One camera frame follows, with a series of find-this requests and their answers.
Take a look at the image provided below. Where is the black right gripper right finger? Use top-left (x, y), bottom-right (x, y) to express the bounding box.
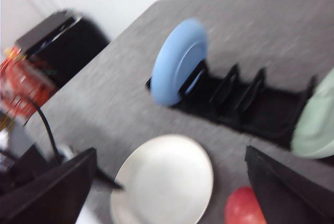
top-left (245, 146), bottom-right (334, 224)

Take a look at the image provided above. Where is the red yellow pomegranate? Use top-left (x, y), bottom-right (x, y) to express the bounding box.
top-left (224, 186), bottom-right (267, 224)

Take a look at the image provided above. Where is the white plate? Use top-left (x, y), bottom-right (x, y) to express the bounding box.
top-left (110, 134), bottom-right (214, 224)

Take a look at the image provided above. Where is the green plate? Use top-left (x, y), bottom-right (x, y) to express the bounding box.
top-left (291, 68), bottom-right (334, 159)

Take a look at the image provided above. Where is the black plate rack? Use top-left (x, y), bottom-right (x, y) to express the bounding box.
top-left (146, 62), bottom-right (315, 149)

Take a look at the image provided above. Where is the blue plate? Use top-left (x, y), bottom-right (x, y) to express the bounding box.
top-left (151, 18), bottom-right (208, 107)

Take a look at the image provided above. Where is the red circuit board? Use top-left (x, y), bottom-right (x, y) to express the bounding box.
top-left (1, 46), bottom-right (57, 119)

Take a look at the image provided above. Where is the black box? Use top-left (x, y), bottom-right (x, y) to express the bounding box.
top-left (15, 10), bottom-right (110, 90)

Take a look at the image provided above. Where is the black cable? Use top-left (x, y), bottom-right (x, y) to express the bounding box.
top-left (37, 106), bottom-right (61, 164)

